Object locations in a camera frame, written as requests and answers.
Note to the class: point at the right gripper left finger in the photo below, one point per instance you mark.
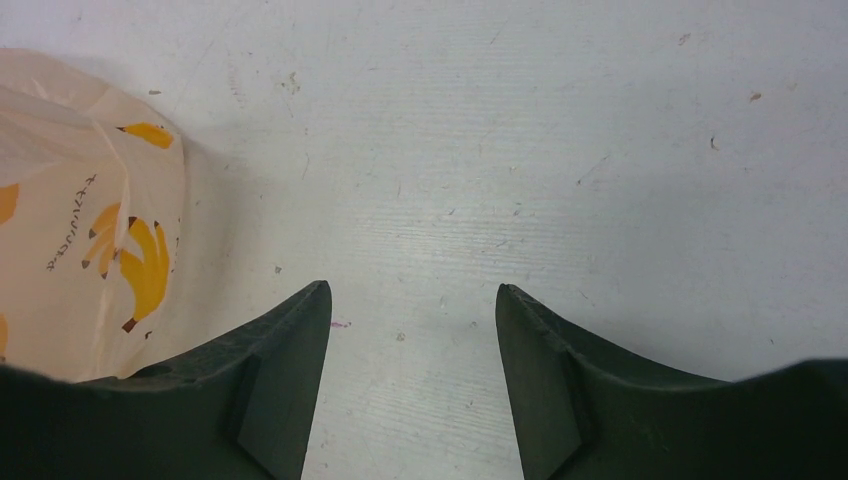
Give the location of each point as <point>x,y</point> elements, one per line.
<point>240,406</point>

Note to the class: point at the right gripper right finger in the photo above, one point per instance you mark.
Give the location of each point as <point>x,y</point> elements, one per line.
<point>586,408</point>

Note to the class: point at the orange plastic bag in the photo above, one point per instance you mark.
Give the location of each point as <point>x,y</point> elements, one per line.
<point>93,182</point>

